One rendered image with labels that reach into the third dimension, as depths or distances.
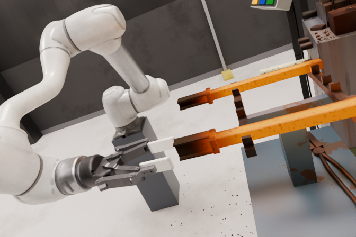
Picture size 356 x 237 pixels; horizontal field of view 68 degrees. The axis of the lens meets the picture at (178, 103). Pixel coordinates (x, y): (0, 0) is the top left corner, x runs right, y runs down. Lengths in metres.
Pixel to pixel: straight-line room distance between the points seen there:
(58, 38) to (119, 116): 0.65
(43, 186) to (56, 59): 0.46
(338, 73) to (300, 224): 0.54
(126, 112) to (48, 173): 0.88
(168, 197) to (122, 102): 0.71
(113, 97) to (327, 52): 1.05
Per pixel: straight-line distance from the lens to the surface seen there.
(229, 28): 3.55
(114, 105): 1.51
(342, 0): 1.14
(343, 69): 1.04
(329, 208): 0.75
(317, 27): 1.13
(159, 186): 1.76
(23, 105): 0.77
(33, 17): 4.02
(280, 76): 0.77
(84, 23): 1.02
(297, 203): 0.76
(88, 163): 0.66
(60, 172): 0.70
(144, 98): 1.42
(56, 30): 1.06
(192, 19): 3.49
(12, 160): 0.65
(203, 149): 0.58
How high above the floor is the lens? 1.24
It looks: 22 degrees down
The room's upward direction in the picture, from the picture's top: 23 degrees counter-clockwise
